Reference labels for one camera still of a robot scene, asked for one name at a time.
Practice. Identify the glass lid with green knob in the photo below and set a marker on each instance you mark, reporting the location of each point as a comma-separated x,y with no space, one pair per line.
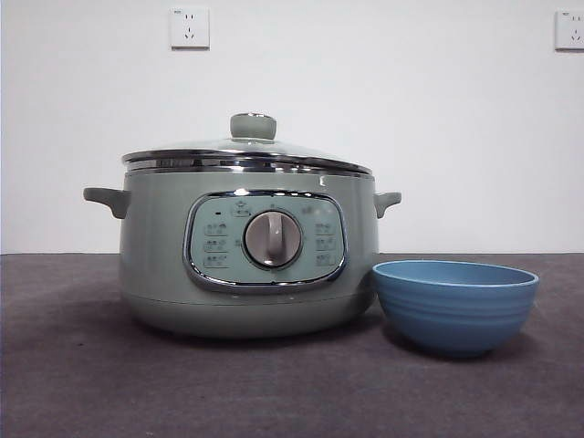
253,128

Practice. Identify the pale green electric steamer pot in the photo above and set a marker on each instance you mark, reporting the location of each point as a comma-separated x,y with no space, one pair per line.
155,237

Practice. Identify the blue ribbed bowl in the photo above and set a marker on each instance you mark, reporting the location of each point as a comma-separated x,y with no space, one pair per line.
456,315

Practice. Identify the white wall socket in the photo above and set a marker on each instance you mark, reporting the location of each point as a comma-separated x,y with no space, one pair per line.
190,28
571,30

